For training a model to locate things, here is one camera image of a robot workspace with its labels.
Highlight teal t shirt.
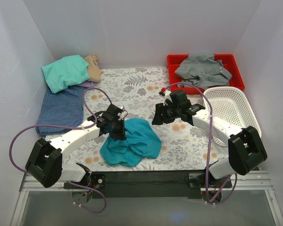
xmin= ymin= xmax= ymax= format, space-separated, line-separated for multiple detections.
xmin=100 ymin=118 xmax=162 ymax=167

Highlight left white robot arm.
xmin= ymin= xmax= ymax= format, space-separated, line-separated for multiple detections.
xmin=25 ymin=104 xmax=127 ymax=188

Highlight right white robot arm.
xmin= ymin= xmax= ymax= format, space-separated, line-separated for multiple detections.
xmin=152 ymin=87 xmax=267 ymax=187

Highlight floral patterned table mat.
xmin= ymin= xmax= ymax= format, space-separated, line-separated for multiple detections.
xmin=43 ymin=67 xmax=245 ymax=172

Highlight lavender folded garment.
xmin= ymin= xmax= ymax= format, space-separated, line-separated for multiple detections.
xmin=79 ymin=61 xmax=103 ymax=88

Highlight grey crumpled shirt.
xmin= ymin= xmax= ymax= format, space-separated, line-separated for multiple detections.
xmin=175 ymin=53 xmax=233 ymax=90

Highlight blue checkered folded shirt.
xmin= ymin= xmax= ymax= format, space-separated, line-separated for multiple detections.
xmin=36 ymin=86 xmax=85 ymax=127

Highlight beige folded garment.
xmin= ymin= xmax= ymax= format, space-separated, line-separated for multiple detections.
xmin=84 ymin=55 xmax=104 ymax=82

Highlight white perforated plastic basket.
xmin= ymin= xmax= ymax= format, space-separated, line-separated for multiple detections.
xmin=203 ymin=86 xmax=262 ymax=137

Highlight mint green folded shirt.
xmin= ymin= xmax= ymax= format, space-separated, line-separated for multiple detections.
xmin=41 ymin=55 xmax=89 ymax=94

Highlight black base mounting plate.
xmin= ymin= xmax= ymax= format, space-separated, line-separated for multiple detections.
xmin=63 ymin=170 xmax=232 ymax=200

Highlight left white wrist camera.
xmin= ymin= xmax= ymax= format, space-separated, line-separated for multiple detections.
xmin=117 ymin=106 xmax=128 ymax=120

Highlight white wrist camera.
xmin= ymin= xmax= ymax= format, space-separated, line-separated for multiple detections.
xmin=117 ymin=106 xmax=128 ymax=120
xmin=159 ymin=88 xmax=173 ymax=106

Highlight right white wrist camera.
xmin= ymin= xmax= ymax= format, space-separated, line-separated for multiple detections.
xmin=159 ymin=88 xmax=173 ymax=106

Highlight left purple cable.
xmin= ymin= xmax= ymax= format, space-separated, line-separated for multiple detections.
xmin=9 ymin=87 xmax=114 ymax=213

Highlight aluminium frame rail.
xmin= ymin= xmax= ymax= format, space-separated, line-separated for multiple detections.
xmin=11 ymin=171 xmax=283 ymax=226

